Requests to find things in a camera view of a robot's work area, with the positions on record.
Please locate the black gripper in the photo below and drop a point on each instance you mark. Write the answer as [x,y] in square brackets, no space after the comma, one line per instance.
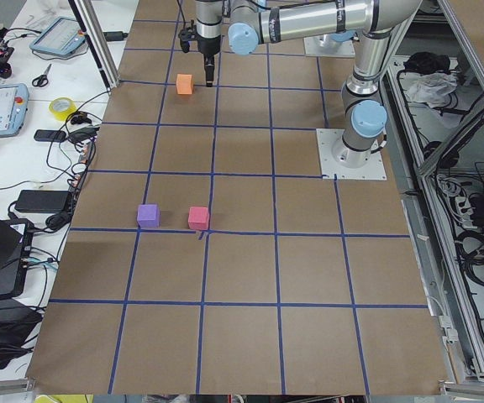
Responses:
[207,45]

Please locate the purple foam cube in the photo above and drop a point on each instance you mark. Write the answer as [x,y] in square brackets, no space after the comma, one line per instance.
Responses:
[148,216]

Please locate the far blue teach pendant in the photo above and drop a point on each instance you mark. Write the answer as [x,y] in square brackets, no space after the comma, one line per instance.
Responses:
[62,38]

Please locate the black handled scissors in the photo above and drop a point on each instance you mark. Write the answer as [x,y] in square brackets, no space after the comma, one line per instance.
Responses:
[42,80]

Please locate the orange foam cube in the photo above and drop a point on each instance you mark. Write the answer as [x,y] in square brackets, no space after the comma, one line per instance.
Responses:
[184,84]

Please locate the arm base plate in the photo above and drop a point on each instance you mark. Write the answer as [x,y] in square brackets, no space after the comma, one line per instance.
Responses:
[327,46]
[338,162]

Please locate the black power adapter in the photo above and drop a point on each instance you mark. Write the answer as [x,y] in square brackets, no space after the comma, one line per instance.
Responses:
[38,201]

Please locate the pink foam cube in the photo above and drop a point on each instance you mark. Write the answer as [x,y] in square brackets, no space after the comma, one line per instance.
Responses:
[198,218]

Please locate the yellow tape roll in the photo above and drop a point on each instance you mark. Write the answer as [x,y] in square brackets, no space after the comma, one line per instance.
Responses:
[62,108]

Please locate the white crumpled cloth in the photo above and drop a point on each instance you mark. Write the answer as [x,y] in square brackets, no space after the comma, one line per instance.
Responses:
[434,89]

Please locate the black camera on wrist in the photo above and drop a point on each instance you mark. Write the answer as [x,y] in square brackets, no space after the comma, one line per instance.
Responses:
[187,34]

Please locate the aluminium frame post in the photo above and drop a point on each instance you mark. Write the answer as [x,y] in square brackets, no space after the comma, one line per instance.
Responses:
[87,19]

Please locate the black small remote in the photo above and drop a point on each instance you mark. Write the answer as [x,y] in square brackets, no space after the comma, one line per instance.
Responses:
[50,136]

